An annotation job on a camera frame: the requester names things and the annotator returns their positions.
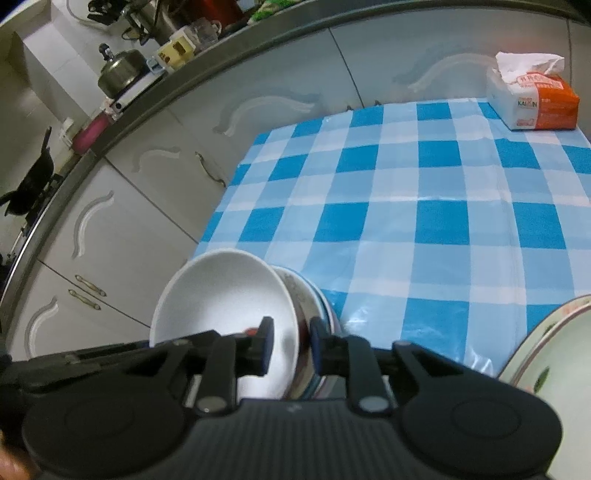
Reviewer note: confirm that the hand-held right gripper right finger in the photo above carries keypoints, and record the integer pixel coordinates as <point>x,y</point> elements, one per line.
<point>318,346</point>

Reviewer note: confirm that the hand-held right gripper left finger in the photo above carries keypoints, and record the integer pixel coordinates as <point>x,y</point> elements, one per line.
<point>265,346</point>

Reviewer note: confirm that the blue cartoon bowl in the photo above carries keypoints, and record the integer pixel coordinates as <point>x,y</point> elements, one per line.
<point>330,314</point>

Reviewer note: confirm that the plain white bowl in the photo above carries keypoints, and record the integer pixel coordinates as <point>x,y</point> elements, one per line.
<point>221,295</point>

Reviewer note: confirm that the round green floral plate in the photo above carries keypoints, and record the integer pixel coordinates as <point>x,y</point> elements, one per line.
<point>563,369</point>

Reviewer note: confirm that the gas stove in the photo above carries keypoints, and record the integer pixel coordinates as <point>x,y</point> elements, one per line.
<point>18,249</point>

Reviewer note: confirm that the blue checked tablecloth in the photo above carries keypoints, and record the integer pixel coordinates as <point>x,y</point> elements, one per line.
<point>415,230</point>

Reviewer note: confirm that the black wok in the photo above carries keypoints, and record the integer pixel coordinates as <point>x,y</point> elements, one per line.
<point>32,180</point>

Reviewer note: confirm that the clear oil container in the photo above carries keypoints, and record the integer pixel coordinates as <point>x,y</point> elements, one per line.
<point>68,134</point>

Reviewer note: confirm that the pink container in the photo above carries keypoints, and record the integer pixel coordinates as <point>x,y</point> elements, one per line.
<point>90,134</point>

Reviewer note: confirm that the white induction cooker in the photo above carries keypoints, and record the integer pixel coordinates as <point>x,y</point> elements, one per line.
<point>134,94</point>

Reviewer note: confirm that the white and blue cup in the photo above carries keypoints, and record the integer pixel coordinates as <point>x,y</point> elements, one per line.
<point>155,65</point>

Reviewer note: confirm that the yellow mug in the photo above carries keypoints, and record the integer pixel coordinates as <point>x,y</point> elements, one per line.
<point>178,50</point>

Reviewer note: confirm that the steel kettle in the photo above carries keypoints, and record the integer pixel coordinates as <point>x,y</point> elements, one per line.
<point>122,71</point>

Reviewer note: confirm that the glass cup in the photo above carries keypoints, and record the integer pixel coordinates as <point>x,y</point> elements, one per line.
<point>207,30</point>

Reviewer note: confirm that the orange and white tissue pack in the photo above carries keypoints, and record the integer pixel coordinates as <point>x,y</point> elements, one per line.
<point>554,106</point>

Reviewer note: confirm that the dark metal thermos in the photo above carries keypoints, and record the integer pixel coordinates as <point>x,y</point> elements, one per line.
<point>142,18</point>

